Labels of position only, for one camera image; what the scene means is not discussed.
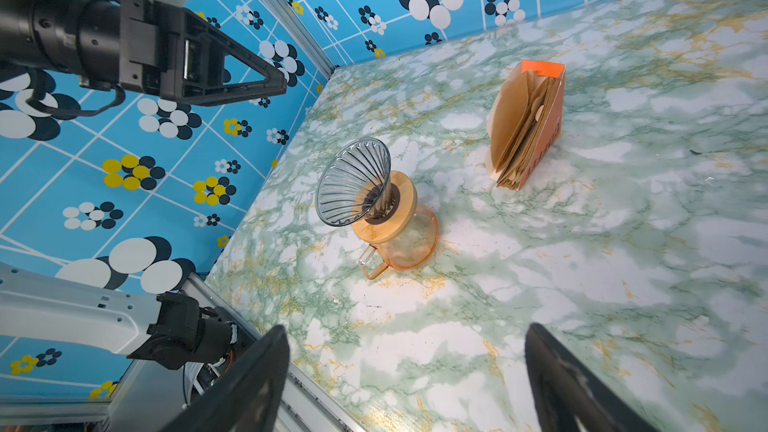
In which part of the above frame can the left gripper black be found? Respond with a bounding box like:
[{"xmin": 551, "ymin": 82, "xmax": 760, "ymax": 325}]
[{"xmin": 1, "ymin": 0, "xmax": 288, "ymax": 106}]

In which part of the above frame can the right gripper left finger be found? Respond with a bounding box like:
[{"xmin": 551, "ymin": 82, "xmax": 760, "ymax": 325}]
[{"xmin": 162, "ymin": 325, "xmax": 290, "ymax": 432}]

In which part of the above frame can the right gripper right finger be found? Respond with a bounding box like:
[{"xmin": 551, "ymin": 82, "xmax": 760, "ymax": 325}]
[{"xmin": 525, "ymin": 323, "xmax": 655, "ymax": 431}]

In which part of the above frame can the grey ribbed glass dripper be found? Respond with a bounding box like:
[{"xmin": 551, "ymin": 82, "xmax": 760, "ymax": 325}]
[{"xmin": 315, "ymin": 137, "xmax": 392, "ymax": 227}]

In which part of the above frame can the orange glass coffee carafe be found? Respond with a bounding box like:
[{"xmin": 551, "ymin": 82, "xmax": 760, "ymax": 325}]
[{"xmin": 358, "ymin": 205, "xmax": 439, "ymax": 280}]

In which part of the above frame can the wooden ring dripper holder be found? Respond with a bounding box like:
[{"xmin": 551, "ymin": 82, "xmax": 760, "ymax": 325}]
[{"xmin": 352, "ymin": 171, "xmax": 418, "ymax": 245}]

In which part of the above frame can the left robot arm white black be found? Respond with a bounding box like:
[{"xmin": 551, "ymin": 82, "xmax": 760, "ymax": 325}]
[{"xmin": 1, "ymin": 0, "xmax": 287, "ymax": 370}]

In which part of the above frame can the left aluminium corner post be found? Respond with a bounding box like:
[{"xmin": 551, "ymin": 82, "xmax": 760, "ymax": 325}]
[{"xmin": 261, "ymin": 0, "xmax": 335, "ymax": 79}]

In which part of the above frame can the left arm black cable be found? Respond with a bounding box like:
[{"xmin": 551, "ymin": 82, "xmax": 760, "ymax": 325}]
[{"xmin": 26, "ymin": 68, "xmax": 127, "ymax": 120}]

